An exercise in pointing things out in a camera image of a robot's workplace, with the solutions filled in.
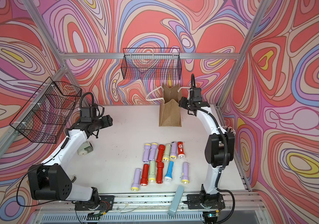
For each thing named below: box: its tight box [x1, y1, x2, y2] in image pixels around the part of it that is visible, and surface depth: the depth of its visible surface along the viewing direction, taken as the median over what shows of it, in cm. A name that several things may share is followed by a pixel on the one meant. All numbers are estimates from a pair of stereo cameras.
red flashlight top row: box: [155, 144, 166, 162], surface depth 92 cm
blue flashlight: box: [164, 161, 174, 182], surface depth 83 cm
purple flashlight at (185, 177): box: [180, 161, 190, 184], surface depth 83 cm
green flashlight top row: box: [162, 143, 172, 163], surface depth 90 cm
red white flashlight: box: [177, 141, 186, 160], surface depth 92 cm
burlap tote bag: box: [158, 83, 182, 127], surface depth 104 cm
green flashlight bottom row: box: [148, 160, 157, 182], surface depth 83 cm
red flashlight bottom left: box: [139, 163, 150, 187], surface depth 82 cm
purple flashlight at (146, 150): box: [142, 143, 152, 163], surface depth 92 cm
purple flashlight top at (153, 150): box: [148, 142, 159, 161], surface depth 92 cm
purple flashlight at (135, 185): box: [131, 168, 142, 192], surface depth 80 cm
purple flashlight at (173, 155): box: [169, 140, 177, 161], surface depth 92 cm
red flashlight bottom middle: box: [156, 162, 165, 184], surface depth 83 cm
